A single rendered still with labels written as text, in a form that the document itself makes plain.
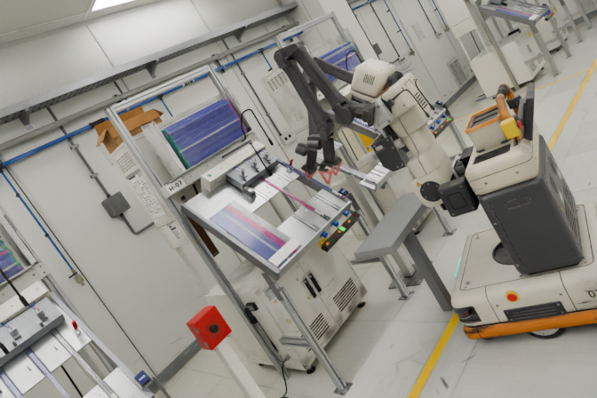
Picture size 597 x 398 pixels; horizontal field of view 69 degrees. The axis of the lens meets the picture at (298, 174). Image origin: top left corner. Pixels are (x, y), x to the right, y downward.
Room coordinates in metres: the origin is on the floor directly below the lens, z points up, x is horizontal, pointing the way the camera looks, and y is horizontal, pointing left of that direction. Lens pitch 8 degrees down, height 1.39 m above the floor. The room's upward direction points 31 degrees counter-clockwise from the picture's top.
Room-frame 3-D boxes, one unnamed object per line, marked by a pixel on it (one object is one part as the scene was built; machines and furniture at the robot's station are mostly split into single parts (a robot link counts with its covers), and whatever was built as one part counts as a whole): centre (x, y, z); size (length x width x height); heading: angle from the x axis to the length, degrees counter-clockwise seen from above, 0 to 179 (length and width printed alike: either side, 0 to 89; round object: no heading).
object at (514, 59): (6.02, -3.33, 0.95); 1.36 x 0.82 x 1.90; 40
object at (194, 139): (2.75, 0.37, 1.52); 0.51 x 0.13 x 0.27; 130
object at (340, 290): (2.80, 0.49, 0.31); 0.70 x 0.65 x 0.62; 130
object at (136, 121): (2.91, 0.64, 1.82); 0.68 x 0.30 x 0.20; 130
